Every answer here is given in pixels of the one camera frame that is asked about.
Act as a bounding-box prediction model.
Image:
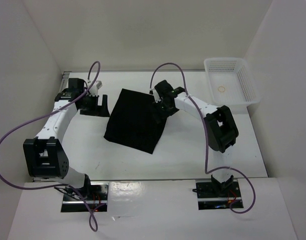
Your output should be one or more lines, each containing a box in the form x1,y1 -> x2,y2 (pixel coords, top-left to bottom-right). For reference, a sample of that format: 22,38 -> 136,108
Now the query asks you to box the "purple cable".
150,62 -> 257,214
0,61 -> 108,232

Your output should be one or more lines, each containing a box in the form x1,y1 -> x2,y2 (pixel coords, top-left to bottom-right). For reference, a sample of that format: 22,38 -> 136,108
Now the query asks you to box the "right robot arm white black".
149,80 -> 239,197

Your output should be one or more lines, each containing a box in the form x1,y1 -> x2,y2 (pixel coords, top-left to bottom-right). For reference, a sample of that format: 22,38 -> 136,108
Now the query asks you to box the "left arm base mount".
55,181 -> 109,213

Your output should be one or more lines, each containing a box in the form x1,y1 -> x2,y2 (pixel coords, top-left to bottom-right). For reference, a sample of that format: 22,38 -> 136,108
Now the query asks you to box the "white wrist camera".
149,88 -> 161,103
88,80 -> 102,96

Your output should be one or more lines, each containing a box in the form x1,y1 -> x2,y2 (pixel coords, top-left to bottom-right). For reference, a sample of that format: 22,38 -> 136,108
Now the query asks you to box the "orange ring basket mark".
218,86 -> 226,93

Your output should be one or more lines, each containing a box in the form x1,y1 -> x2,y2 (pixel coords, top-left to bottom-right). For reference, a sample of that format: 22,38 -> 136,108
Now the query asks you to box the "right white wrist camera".
149,88 -> 161,103

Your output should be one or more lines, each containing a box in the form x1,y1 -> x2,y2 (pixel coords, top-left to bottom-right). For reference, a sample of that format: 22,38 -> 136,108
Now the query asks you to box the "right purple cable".
150,62 -> 257,214

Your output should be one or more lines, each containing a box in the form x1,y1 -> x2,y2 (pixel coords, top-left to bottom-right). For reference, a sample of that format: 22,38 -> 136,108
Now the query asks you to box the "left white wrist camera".
88,80 -> 102,96

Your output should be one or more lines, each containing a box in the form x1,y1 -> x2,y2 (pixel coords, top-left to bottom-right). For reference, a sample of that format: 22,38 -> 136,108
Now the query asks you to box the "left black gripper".
79,93 -> 110,117

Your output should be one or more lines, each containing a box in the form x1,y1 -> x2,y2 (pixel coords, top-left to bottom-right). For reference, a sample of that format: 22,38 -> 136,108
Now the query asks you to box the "white plastic perforated basket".
204,57 -> 261,113

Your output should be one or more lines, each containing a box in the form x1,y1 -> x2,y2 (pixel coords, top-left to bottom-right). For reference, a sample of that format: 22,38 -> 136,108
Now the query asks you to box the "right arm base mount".
192,175 -> 244,210

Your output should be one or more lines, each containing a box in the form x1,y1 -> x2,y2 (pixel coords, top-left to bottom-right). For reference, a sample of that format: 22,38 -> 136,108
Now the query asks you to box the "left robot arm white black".
23,78 -> 110,200

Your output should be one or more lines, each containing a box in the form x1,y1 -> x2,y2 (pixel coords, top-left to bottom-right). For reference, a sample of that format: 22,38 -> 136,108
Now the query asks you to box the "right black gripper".
147,97 -> 180,124

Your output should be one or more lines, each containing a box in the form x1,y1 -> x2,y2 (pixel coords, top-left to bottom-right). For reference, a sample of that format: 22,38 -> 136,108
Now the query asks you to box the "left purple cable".
0,61 -> 108,232

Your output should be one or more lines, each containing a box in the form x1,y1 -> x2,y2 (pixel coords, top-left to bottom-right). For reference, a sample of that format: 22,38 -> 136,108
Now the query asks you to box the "black skirt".
104,88 -> 166,154

